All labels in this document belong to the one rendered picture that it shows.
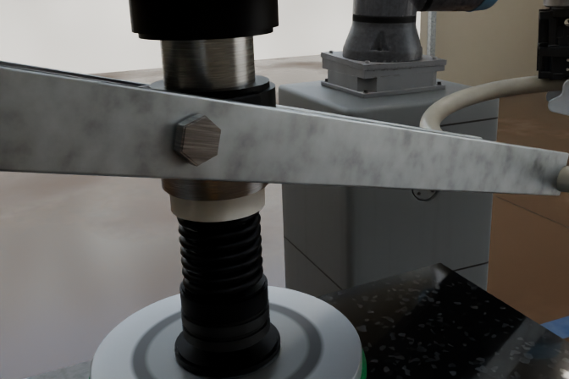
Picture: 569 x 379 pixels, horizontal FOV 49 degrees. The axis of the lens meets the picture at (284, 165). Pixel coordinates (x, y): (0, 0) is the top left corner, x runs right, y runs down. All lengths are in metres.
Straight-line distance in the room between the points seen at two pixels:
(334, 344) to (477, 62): 6.22
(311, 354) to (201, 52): 0.25
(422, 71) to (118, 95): 1.20
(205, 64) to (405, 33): 1.09
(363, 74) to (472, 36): 5.21
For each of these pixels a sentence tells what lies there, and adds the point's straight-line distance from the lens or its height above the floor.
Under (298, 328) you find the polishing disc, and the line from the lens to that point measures 0.54.
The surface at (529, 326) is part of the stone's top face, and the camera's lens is 0.62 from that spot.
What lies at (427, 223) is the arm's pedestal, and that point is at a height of 0.56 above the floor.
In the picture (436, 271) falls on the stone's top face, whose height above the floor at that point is 0.80.
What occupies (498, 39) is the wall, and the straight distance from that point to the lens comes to 6.81.
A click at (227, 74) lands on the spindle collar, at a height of 1.05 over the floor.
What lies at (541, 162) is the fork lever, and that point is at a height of 0.92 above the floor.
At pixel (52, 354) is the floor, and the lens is 2.18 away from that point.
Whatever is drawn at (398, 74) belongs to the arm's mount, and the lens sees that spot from 1.45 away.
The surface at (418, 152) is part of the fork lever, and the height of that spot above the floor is 0.97.
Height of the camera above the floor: 1.11
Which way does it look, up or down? 17 degrees down
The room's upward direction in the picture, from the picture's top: 2 degrees counter-clockwise
